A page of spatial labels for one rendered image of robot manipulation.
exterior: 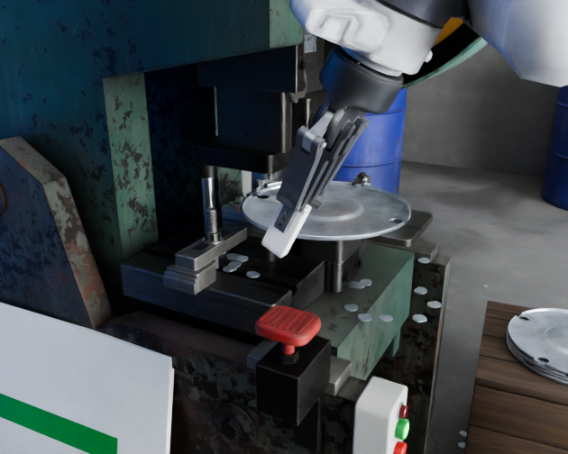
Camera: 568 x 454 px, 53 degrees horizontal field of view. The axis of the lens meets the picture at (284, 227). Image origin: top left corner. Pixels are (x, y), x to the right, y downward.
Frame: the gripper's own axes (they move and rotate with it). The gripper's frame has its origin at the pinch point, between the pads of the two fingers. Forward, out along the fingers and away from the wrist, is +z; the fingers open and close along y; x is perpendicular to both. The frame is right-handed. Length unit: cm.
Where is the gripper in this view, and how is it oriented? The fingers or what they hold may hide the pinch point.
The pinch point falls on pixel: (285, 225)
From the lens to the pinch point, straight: 63.0
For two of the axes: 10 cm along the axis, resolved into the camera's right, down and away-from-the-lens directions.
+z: -3.9, 7.6, 5.1
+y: 4.8, -3.1, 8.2
